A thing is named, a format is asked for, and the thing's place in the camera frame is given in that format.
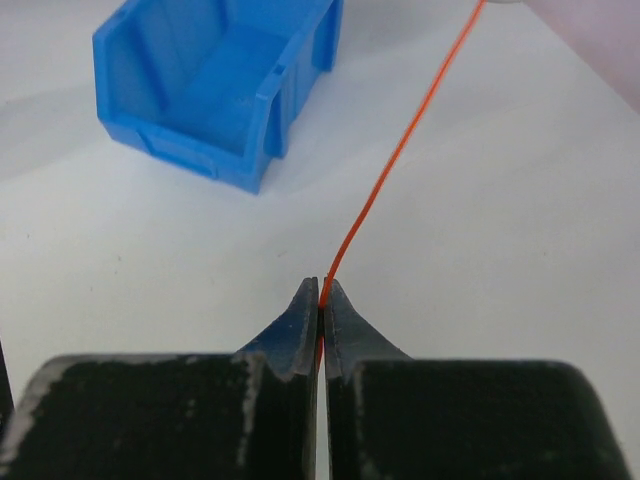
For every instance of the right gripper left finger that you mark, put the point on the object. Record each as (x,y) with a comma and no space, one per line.
(250,414)

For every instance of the blue plastic bin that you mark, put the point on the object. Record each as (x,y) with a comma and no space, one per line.
(212,86)

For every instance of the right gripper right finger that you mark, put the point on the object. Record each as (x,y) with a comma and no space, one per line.
(391,416)

